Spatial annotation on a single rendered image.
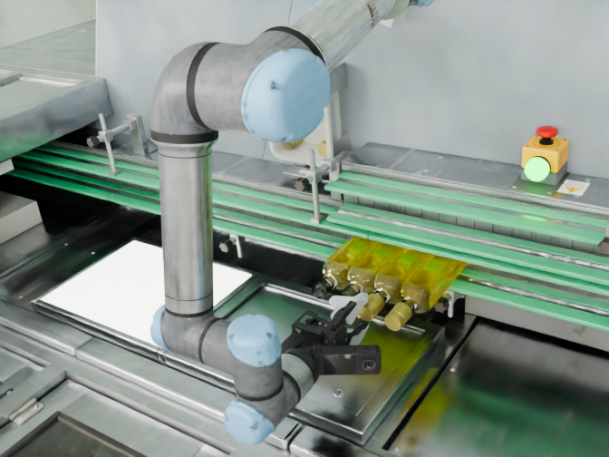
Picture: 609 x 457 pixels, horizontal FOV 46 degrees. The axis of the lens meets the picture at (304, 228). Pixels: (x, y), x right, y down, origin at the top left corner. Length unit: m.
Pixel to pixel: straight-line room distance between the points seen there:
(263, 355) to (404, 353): 0.46
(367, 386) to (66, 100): 1.19
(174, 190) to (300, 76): 0.26
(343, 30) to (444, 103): 0.55
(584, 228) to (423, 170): 0.35
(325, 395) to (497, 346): 0.38
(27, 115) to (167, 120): 1.06
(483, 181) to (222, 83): 0.69
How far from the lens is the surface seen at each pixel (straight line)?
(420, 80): 1.55
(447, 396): 1.39
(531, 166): 1.40
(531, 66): 1.45
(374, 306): 1.32
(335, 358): 1.20
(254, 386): 1.07
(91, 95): 2.15
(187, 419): 1.39
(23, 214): 2.21
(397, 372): 1.38
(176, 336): 1.12
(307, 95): 0.91
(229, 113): 0.91
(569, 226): 1.34
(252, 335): 1.03
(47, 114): 2.06
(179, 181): 1.02
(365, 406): 1.31
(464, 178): 1.46
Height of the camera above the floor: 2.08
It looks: 45 degrees down
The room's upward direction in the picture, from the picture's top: 129 degrees counter-clockwise
